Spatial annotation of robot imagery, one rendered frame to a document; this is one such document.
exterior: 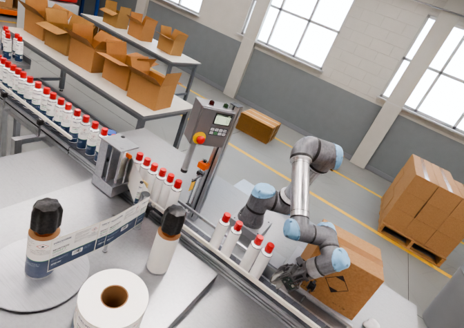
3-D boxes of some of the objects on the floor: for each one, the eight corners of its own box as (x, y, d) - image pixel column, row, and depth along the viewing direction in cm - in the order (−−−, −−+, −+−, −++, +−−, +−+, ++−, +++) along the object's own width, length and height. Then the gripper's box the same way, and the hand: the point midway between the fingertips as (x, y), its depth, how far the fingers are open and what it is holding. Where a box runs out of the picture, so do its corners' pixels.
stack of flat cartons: (235, 127, 552) (241, 112, 539) (246, 122, 598) (251, 108, 585) (266, 144, 535) (273, 128, 522) (275, 137, 581) (282, 123, 568)
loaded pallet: (440, 268, 381) (490, 213, 344) (375, 230, 406) (416, 175, 369) (431, 226, 484) (469, 180, 447) (380, 197, 509) (411, 152, 472)
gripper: (300, 266, 116) (258, 280, 128) (313, 286, 116) (270, 300, 127) (306, 254, 124) (266, 269, 135) (319, 274, 123) (277, 288, 134)
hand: (273, 280), depth 133 cm, fingers closed
